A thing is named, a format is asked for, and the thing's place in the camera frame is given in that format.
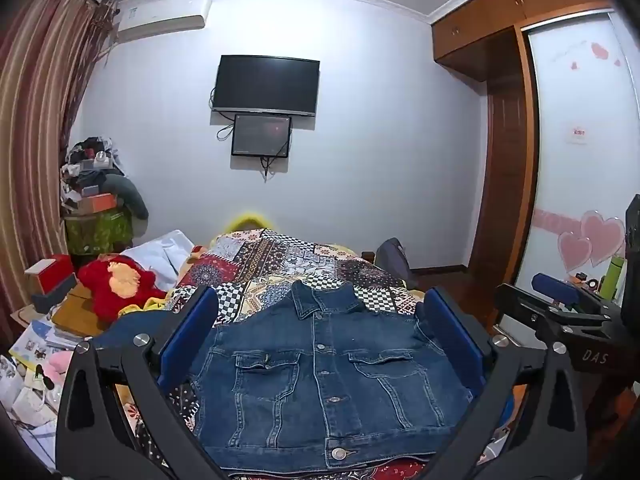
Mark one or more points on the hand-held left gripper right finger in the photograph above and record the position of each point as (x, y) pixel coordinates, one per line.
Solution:
(452, 337)

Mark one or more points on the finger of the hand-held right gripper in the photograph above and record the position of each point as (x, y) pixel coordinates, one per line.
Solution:
(520, 307)
(552, 287)

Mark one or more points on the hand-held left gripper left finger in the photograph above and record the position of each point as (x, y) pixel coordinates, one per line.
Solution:
(192, 327)

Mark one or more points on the blue denim jacket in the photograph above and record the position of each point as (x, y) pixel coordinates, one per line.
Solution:
(320, 375)

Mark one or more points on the small pink heart decal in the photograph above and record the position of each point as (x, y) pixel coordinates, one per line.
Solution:
(574, 252)

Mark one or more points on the green bottle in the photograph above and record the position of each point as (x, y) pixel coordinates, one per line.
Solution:
(611, 280)

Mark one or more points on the large pink heart decal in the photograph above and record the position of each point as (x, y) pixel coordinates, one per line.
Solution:
(602, 235)

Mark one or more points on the white pillow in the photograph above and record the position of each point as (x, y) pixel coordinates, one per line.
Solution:
(160, 255)

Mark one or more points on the dark grey backpack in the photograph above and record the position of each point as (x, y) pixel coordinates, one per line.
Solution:
(392, 260)

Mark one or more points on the red plush toy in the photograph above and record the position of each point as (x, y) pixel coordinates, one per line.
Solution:
(100, 290)

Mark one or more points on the white sliding wardrobe door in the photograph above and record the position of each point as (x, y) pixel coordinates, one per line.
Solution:
(575, 185)

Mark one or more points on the brown cardboard box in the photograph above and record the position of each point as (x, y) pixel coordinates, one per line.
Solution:
(75, 312)

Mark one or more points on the yellow plush pillow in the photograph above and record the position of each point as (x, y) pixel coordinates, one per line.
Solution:
(247, 221)

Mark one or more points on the patchwork printed blanket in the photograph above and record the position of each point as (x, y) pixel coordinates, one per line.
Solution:
(300, 265)

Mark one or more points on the brown wooden wardrobe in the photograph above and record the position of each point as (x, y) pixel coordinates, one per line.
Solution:
(505, 160)

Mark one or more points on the green patterned cloth cover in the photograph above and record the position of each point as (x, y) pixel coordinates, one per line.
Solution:
(95, 232)

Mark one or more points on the red box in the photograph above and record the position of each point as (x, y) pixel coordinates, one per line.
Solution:
(57, 272)

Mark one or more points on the small square door sticker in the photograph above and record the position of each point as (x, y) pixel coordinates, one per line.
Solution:
(579, 134)

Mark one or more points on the orange box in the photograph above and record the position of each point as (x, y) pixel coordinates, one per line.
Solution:
(97, 203)

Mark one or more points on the pile of books and papers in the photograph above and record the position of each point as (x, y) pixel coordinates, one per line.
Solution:
(30, 360)

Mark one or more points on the pile of clutter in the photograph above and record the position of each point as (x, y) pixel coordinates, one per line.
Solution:
(90, 160)

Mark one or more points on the striped red curtain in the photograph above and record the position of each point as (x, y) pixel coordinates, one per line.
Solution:
(35, 110)

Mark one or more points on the white air conditioner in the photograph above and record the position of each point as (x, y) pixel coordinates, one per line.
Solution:
(165, 15)

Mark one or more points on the small black wall screen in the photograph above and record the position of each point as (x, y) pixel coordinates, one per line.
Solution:
(261, 135)

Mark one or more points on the black wall television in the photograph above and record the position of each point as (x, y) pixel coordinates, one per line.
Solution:
(265, 82)

